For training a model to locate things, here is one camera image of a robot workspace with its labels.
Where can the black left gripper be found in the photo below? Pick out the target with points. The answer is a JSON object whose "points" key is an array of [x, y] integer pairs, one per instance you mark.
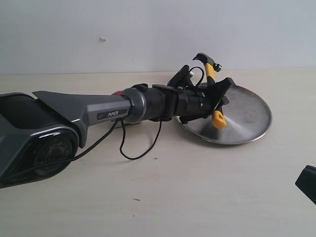
{"points": [[194, 106]]}

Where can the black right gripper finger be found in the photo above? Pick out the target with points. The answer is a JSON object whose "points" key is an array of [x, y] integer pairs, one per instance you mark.
{"points": [[306, 182]]}

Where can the yellow black claw hammer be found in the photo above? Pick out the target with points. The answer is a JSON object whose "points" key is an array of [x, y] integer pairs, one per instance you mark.
{"points": [[211, 67]]}

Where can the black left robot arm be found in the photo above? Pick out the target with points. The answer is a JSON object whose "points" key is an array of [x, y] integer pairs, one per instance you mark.
{"points": [[40, 134]]}

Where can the red dome push button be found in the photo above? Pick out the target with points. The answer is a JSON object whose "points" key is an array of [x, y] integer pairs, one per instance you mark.
{"points": [[119, 124]]}

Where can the round stainless steel plate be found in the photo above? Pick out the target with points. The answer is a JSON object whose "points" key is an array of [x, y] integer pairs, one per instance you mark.
{"points": [[247, 115]]}

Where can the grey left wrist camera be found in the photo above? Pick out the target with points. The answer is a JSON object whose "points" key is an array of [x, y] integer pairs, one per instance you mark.
{"points": [[182, 78]]}

